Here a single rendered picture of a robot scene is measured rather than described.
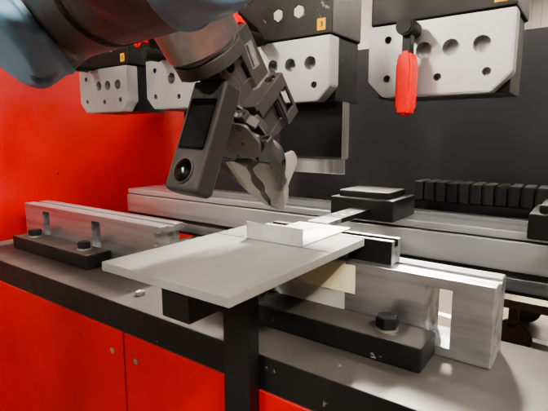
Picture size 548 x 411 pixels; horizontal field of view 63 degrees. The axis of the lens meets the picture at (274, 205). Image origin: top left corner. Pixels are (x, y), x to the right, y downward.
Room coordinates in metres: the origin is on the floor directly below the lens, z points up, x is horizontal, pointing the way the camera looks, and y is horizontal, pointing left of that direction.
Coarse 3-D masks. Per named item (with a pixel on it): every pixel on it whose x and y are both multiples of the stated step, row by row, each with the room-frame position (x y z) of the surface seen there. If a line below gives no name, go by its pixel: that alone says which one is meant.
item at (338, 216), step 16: (352, 192) 0.79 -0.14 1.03; (368, 192) 0.78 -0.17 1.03; (384, 192) 0.76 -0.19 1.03; (400, 192) 0.80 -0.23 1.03; (336, 208) 0.80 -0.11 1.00; (352, 208) 0.77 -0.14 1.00; (368, 208) 0.77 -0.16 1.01; (384, 208) 0.75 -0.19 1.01; (400, 208) 0.77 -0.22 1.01; (336, 224) 0.67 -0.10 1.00
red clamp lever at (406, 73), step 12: (396, 24) 0.47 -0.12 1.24; (408, 24) 0.47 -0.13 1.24; (420, 24) 0.49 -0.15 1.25; (408, 36) 0.47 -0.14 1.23; (408, 48) 0.47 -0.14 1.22; (408, 60) 0.47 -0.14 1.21; (396, 72) 0.48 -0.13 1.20; (408, 72) 0.47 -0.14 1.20; (396, 84) 0.48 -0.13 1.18; (408, 84) 0.47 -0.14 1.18; (396, 96) 0.48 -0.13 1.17; (408, 96) 0.47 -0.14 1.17; (396, 108) 0.48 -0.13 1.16; (408, 108) 0.47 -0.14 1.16
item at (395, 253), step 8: (288, 224) 0.66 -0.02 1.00; (344, 232) 0.60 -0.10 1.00; (352, 232) 0.60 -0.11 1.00; (360, 232) 0.60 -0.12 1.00; (368, 240) 0.56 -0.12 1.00; (376, 240) 0.56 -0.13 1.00; (384, 240) 0.55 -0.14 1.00; (392, 240) 0.56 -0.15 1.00; (360, 248) 0.57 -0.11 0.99; (368, 248) 0.56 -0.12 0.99; (376, 248) 0.55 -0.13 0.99; (384, 248) 0.55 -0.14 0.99; (392, 248) 0.54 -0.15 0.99; (352, 256) 0.57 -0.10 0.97; (360, 256) 0.57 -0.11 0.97; (368, 256) 0.56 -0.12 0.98; (376, 256) 0.55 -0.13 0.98; (384, 256) 0.55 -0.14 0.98; (392, 256) 0.55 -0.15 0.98
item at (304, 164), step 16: (304, 112) 0.63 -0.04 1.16; (320, 112) 0.61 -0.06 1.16; (336, 112) 0.60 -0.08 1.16; (288, 128) 0.64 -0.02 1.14; (304, 128) 0.63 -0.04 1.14; (320, 128) 0.61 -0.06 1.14; (336, 128) 0.60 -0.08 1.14; (288, 144) 0.64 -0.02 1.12; (304, 144) 0.63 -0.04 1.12; (320, 144) 0.61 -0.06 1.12; (336, 144) 0.60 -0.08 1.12; (304, 160) 0.64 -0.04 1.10; (320, 160) 0.62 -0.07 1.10; (336, 160) 0.61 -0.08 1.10
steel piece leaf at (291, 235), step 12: (252, 228) 0.56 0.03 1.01; (264, 228) 0.55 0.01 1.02; (276, 228) 0.54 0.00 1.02; (288, 228) 0.53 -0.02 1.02; (300, 228) 0.61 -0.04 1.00; (312, 228) 0.61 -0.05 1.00; (324, 228) 0.61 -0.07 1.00; (264, 240) 0.55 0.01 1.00; (276, 240) 0.54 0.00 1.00; (288, 240) 0.53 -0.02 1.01; (300, 240) 0.52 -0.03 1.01; (312, 240) 0.54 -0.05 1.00
